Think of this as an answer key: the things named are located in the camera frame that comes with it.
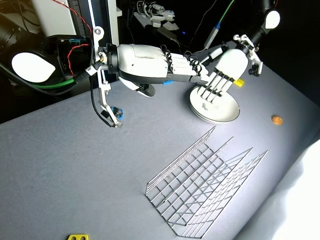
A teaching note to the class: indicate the black power adapter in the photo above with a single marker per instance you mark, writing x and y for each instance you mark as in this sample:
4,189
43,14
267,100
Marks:
166,33

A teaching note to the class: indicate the yellow block with holes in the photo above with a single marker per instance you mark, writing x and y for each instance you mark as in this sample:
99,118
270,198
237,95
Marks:
72,237

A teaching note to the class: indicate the white device on stand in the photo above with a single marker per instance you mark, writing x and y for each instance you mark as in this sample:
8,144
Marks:
156,15

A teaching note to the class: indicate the white cabinet with light strip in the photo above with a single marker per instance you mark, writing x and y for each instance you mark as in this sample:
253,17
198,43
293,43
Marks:
55,17

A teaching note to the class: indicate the grey table cloth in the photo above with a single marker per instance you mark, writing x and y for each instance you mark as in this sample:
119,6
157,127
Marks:
75,175

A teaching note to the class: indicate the blue block with round holes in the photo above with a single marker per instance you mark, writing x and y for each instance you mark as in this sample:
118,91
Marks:
120,113

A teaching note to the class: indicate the orange swirl toy bread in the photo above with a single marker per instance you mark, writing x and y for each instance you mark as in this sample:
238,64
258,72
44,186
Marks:
277,120

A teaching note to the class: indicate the white plate with dark rim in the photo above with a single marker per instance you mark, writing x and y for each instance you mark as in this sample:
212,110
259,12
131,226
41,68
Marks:
197,113
222,110

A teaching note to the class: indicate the white backdrop cloth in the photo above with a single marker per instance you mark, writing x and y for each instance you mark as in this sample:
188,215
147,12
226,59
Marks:
300,200

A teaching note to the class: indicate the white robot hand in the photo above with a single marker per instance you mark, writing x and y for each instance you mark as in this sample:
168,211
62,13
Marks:
231,63
142,62

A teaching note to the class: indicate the small yellow block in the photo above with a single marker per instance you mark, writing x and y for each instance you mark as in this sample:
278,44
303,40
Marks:
240,83

